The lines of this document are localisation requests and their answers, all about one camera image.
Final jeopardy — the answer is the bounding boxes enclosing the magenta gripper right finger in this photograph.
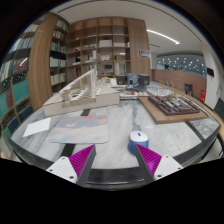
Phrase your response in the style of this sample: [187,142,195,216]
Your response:
[135,144,183,183]

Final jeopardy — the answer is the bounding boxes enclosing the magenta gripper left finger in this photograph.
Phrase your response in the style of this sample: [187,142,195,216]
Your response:
[47,145,96,186]

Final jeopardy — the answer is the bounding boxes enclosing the white and blue computer mouse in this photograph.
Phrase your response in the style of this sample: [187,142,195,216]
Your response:
[128,131,149,153]

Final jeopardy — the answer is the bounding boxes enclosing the pastel patterned mouse pad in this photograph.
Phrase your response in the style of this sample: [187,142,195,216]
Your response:
[50,115,109,144]

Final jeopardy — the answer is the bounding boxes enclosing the white paper sheet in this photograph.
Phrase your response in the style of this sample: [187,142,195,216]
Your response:
[23,118,51,137]

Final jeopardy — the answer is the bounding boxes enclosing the brown architectural site model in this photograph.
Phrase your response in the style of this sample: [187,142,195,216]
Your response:
[138,95,208,124]

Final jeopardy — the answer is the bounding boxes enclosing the white architectural building model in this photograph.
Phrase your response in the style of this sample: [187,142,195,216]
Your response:
[43,70,120,116]

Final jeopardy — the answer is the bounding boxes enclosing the red fire extinguisher box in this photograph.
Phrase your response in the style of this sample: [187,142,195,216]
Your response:
[200,89,206,103]

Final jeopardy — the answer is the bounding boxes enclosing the grey box models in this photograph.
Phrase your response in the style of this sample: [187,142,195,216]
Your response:
[116,73,150,85]

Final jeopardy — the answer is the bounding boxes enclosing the bookshelf with books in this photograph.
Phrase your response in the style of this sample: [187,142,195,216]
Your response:
[0,13,69,139]

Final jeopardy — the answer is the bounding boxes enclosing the wooden open bookshelf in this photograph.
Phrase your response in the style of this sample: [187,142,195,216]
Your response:
[66,17,151,81]

